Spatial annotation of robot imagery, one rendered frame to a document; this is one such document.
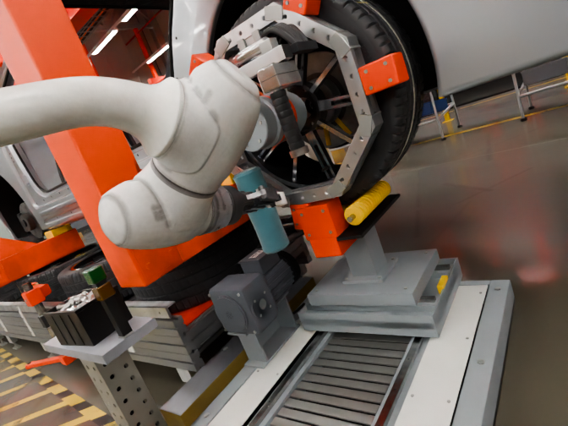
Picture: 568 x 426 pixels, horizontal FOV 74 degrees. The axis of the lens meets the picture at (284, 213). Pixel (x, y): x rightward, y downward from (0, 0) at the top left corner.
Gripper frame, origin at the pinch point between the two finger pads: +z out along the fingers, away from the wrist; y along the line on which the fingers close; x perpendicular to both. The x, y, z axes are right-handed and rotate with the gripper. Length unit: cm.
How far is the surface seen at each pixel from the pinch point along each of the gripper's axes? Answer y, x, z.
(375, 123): 21.6, 10.3, 22.9
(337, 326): -23, -42, 47
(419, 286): 9, -36, 49
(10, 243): -237, 60, 50
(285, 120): 9.4, 14.8, 0.0
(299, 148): 9.3, 8.3, 2.0
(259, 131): -2.8, 19.3, 9.3
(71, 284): -165, 14, 41
